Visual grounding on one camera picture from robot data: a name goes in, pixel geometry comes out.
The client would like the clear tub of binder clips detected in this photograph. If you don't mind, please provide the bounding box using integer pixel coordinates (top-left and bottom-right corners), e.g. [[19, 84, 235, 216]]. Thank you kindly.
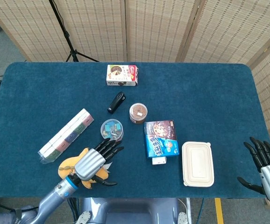
[[100, 119, 124, 142]]

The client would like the white perforated foot pad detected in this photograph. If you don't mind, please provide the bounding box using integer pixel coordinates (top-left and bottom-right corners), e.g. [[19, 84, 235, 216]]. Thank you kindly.
[[177, 211, 189, 224], [76, 210, 92, 224]]

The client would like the blue cable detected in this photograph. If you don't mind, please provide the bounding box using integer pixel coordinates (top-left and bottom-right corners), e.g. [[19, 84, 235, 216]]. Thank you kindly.
[[196, 198, 205, 224]]

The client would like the small white box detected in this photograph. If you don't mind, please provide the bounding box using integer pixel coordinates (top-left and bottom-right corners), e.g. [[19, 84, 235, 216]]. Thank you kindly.
[[151, 156, 167, 166]]

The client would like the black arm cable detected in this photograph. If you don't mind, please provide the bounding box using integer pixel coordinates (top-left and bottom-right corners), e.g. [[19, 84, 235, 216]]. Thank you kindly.
[[0, 196, 40, 212]]

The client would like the white cake snack box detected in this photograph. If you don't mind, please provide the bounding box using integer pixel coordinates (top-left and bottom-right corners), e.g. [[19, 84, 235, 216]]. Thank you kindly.
[[106, 64, 139, 86]]

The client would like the yellow plush duck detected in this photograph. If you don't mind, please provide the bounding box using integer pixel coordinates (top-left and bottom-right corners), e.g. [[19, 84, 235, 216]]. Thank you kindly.
[[58, 147, 111, 189]]

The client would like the dark blue table cloth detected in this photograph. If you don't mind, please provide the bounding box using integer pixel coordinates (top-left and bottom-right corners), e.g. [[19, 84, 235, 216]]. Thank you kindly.
[[0, 62, 270, 199]]

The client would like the blue chocolate cookie box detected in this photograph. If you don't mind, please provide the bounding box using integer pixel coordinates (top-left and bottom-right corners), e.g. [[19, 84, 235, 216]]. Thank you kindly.
[[144, 120, 180, 159]]

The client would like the beige lidded lunch container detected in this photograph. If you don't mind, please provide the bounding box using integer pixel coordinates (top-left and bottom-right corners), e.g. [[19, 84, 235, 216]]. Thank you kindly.
[[181, 141, 215, 188]]

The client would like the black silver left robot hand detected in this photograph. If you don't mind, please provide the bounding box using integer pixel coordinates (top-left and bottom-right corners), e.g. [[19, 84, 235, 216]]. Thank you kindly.
[[74, 138, 125, 187]]

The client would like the black tripod stand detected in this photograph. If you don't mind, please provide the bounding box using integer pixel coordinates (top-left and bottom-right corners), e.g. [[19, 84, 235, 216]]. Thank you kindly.
[[48, 0, 100, 63]]

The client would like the brown chocolate spread jar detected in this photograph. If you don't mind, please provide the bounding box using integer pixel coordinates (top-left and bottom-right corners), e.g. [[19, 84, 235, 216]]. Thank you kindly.
[[128, 103, 148, 125]]

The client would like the black stapler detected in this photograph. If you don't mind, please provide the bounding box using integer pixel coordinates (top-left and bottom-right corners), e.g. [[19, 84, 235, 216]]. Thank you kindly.
[[107, 91, 126, 115]]

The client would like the bamboo folding screen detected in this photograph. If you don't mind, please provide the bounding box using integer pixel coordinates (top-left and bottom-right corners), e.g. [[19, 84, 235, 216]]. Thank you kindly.
[[0, 0, 270, 161]]

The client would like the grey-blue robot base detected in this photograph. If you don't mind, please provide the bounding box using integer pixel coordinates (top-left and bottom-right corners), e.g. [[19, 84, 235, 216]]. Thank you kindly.
[[81, 197, 180, 224]]

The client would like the wrapped pack of tissue packets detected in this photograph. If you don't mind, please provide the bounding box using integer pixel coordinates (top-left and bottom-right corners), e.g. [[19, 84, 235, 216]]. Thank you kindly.
[[37, 108, 95, 165]]

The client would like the black cable bundle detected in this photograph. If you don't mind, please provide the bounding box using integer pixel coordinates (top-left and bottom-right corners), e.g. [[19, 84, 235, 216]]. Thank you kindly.
[[67, 197, 80, 221]]

